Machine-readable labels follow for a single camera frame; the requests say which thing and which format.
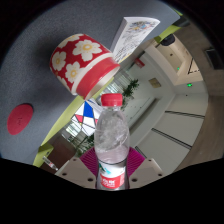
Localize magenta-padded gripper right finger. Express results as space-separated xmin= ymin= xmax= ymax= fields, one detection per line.
xmin=125 ymin=146 xmax=165 ymax=190

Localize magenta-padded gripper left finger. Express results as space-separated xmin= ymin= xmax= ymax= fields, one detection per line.
xmin=54 ymin=147 xmax=101 ymax=190

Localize clear water bottle red cap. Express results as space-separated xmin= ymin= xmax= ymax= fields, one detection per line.
xmin=93 ymin=92 xmax=131 ymax=191

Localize small lime green table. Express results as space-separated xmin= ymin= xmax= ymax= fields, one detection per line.
xmin=32 ymin=142 xmax=55 ymax=168

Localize large lime green table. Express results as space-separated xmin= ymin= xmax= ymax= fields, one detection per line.
xmin=39 ymin=85 xmax=105 ymax=148

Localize white box red blue triangles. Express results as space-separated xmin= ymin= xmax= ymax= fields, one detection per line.
xmin=74 ymin=99 xmax=103 ymax=136

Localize flat round red coaster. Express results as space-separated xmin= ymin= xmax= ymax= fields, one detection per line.
xmin=6 ymin=102 xmax=35 ymax=136

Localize group of potted green plants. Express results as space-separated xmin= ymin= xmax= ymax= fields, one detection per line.
xmin=120 ymin=78 xmax=141 ymax=108

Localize red mug white flowers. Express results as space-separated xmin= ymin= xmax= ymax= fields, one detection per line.
xmin=49 ymin=33 xmax=121 ymax=101

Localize red fire extinguisher box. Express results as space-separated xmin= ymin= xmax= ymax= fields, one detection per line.
xmin=134 ymin=57 xmax=146 ymax=70

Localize black bag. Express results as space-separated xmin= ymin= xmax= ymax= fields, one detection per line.
xmin=159 ymin=33 xmax=176 ymax=47

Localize colourful printed magazine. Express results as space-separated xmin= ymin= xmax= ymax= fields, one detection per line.
xmin=110 ymin=16 xmax=161 ymax=65

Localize lime green chair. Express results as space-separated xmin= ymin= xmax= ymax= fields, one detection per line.
xmin=153 ymin=23 xmax=183 ymax=45

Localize gold framed wall picture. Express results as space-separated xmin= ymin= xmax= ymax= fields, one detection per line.
xmin=148 ymin=77 xmax=162 ymax=89

